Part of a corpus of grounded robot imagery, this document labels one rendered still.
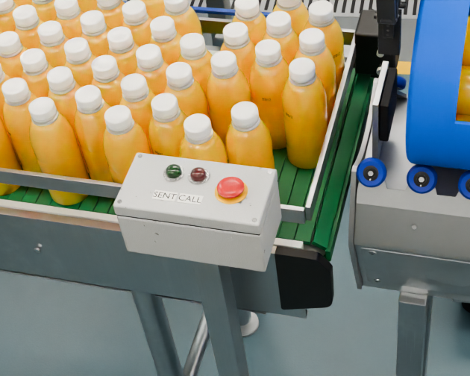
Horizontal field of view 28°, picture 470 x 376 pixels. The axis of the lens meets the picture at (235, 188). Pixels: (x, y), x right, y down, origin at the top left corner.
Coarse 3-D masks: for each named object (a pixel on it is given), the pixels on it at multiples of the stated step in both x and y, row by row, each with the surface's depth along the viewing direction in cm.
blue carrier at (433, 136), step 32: (448, 0) 123; (416, 32) 123; (448, 32) 121; (416, 64) 122; (448, 64) 121; (416, 96) 123; (448, 96) 122; (416, 128) 126; (448, 128) 124; (416, 160) 133; (448, 160) 130
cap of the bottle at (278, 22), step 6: (276, 12) 148; (282, 12) 148; (270, 18) 147; (276, 18) 147; (282, 18) 147; (288, 18) 147; (270, 24) 146; (276, 24) 146; (282, 24) 146; (288, 24) 146; (270, 30) 147; (276, 30) 146; (282, 30) 146; (288, 30) 147
